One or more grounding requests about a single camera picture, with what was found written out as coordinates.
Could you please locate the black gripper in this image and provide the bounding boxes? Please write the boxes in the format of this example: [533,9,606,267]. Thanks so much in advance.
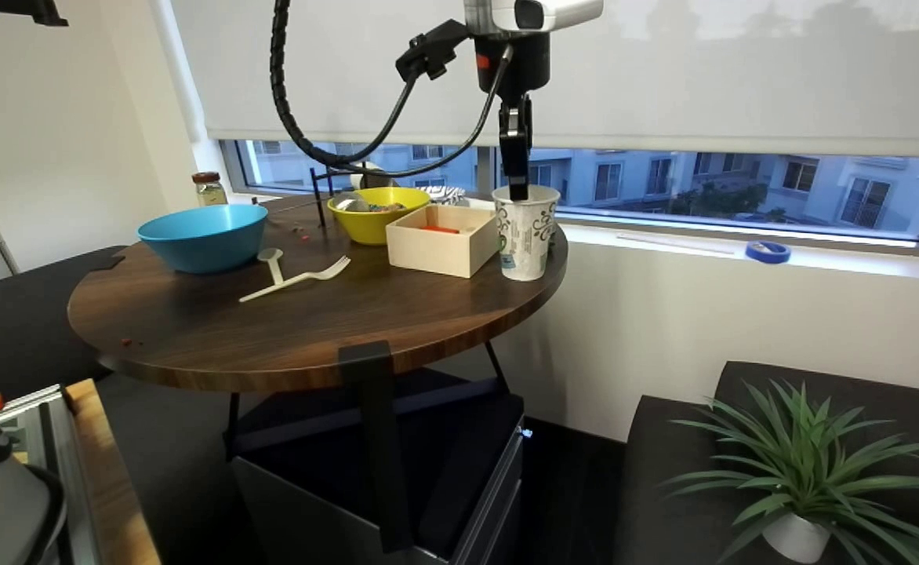
[475,34,549,201]

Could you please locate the small wooden box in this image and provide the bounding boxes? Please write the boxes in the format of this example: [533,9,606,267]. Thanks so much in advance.
[385,203,499,281]

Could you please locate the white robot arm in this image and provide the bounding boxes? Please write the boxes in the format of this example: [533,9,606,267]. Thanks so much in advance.
[465,0,606,201]

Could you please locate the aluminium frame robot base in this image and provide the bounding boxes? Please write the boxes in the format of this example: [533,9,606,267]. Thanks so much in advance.
[0,381,162,565]

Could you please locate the yellow bowl with beads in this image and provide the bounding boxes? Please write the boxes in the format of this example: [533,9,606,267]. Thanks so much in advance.
[325,186,431,244]

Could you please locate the white roller blind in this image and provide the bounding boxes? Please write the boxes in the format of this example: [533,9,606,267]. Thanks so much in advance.
[174,0,919,160]

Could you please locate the white plastic fork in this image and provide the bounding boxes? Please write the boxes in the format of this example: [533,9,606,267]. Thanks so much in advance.
[238,258,353,304]

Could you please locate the blue tape roll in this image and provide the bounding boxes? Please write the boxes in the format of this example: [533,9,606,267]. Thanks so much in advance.
[743,243,792,264]

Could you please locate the spice jar with brown lid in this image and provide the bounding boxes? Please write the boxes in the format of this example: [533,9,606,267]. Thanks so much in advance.
[191,173,225,203]

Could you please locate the blue bowl with beads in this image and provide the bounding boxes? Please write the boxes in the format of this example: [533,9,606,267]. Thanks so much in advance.
[137,203,269,278]

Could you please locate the dark grey couch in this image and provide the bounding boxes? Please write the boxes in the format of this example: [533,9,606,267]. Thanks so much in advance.
[617,360,919,565]

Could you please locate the green potted plant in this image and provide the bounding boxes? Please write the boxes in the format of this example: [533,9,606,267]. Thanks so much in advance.
[664,381,919,565]

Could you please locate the black wire stand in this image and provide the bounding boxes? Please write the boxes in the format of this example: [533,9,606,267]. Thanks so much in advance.
[310,166,360,226]

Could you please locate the black cable conduit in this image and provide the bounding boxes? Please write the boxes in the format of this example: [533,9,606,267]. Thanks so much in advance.
[266,0,519,186]

